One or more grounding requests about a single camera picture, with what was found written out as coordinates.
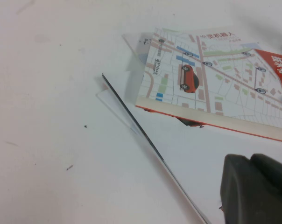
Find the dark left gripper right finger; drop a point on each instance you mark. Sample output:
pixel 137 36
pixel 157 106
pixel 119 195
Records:
pixel 274 191

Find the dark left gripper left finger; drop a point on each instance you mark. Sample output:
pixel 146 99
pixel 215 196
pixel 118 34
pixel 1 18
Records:
pixel 239 191

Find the white LEADOR logistics brochure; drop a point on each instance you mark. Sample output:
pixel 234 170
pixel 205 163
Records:
pixel 190 151

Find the map cover book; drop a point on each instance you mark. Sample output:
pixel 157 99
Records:
pixel 215 77

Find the white booklet red title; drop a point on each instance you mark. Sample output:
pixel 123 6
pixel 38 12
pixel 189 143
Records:
pixel 215 37

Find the clear plastic sheet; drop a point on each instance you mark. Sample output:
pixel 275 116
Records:
pixel 136 60

